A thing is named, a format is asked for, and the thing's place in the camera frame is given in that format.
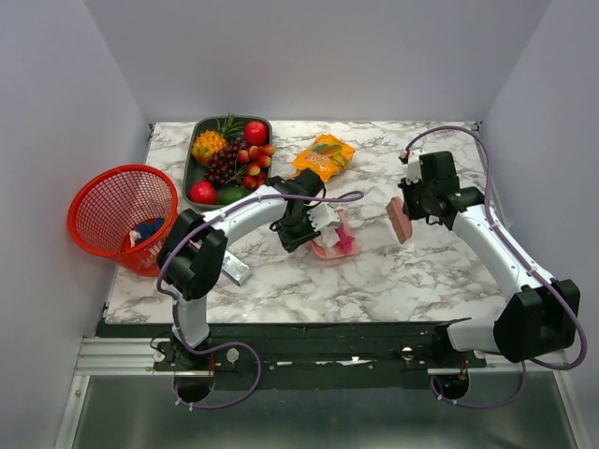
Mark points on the pink hand brush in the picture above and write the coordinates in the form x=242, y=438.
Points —
x=400, y=222

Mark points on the pink plastic dustpan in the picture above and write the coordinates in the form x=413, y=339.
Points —
x=335, y=252

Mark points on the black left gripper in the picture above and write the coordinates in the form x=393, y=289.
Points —
x=292, y=242

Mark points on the grey fruit tray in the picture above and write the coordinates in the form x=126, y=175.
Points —
x=194, y=172

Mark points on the orange snack bag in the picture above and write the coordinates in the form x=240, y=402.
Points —
x=327, y=157

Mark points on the white crumpled tissue, right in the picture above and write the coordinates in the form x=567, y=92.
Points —
x=328, y=237

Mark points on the silver toothpaste box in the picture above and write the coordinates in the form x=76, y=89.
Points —
x=235, y=269

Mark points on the toy cherries bunch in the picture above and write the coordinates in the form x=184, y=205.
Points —
x=254, y=165

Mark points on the magenta crumpled paper scrap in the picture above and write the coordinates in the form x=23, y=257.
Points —
x=346, y=239

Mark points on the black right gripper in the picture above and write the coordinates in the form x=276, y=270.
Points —
x=409, y=210

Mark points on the blue crumpled paper scrap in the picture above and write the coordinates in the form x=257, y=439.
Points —
x=148, y=228

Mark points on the toy pineapple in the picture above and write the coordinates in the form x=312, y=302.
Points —
x=211, y=141

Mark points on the red mesh waste basket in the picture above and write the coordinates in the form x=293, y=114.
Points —
x=110, y=205

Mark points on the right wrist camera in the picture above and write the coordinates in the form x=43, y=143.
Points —
x=411, y=158

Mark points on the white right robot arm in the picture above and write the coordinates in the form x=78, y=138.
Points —
x=537, y=318

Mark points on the white crumpled tissue, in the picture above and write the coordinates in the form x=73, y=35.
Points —
x=328, y=237
x=134, y=238

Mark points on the green toy avocado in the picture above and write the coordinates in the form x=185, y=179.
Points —
x=232, y=194

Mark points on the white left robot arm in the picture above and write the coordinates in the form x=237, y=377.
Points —
x=192, y=257

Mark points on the aluminium frame rail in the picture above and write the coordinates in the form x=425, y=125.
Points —
x=117, y=357

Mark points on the purple toy grapes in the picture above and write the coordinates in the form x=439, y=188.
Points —
x=228, y=167

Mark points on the red toy apple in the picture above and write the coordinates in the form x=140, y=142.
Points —
x=202, y=192
x=256, y=133

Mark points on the white crumpled tissue, left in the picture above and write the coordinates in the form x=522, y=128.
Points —
x=134, y=238

